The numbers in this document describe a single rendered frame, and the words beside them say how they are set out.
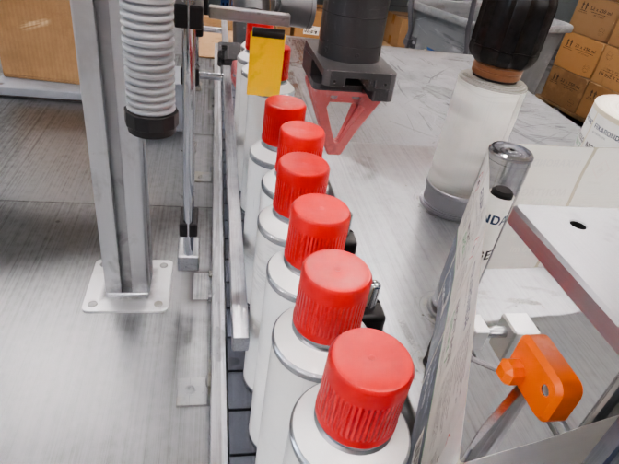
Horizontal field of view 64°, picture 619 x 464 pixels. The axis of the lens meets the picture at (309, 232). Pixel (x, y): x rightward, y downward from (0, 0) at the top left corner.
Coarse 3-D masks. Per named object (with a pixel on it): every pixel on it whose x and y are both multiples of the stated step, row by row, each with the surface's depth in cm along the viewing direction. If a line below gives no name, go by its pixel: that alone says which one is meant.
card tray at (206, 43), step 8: (208, 16) 151; (208, 24) 152; (216, 24) 153; (232, 24) 153; (208, 32) 149; (232, 32) 153; (200, 40) 141; (208, 40) 142; (216, 40) 143; (232, 40) 146; (200, 48) 134; (208, 48) 135; (200, 56) 129; (208, 56) 129
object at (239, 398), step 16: (224, 128) 83; (224, 144) 78; (224, 160) 74; (224, 176) 70; (224, 192) 66; (224, 208) 63; (224, 224) 61; (240, 352) 44; (240, 368) 43; (240, 384) 42; (240, 400) 40; (240, 416) 39; (240, 432) 38; (240, 448) 37
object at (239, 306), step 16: (224, 32) 102; (224, 80) 78; (224, 96) 73; (224, 112) 70; (240, 224) 46; (240, 240) 44; (240, 256) 42; (240, 272) 41; (240, 288) 39; (240, 304) 38; (240, 320) 36; (240, 336) 35
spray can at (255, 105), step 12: (288, 48) 52; (288, 60) 53; (288, 84) 55; (252, 96) 54; (264, 96) 53; (252, 108) 55; (252, 120) 55; (252, 132) 56; (252, 144) 57; (240, 204) 63
